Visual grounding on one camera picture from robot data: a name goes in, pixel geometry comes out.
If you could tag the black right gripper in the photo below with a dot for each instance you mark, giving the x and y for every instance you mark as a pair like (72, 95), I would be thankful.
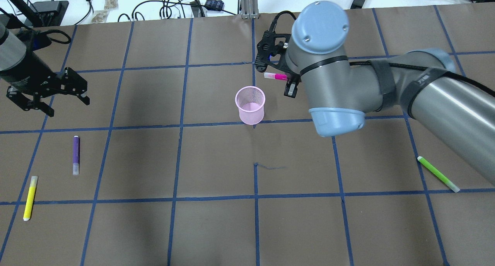
(290, 89)

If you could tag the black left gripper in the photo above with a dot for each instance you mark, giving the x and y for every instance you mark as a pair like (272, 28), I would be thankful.
(24, 73)

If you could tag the pink marker pen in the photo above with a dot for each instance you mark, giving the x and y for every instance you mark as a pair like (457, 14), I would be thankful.
(275, 76)

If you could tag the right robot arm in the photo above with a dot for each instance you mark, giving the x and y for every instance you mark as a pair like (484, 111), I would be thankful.
(424, 83)

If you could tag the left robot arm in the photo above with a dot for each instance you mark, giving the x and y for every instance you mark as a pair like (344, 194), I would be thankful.
(14, 47)

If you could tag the pink mesh cup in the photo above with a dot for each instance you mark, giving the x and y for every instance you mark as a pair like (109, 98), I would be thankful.
(250, 101)

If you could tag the purple marker pen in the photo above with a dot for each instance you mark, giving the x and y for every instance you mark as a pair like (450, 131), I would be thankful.
(76, 155)

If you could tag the yellow marker pen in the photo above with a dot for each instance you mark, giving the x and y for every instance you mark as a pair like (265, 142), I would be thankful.
(30, 199)

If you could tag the green marker pen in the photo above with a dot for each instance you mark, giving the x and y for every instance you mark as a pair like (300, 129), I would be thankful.
(438, 174)

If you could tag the black camera stand base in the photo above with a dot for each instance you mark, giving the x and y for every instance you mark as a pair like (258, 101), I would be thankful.
(51, 12)

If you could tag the aluminium frame post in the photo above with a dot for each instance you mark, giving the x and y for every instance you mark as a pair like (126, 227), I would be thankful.
(248, 9)

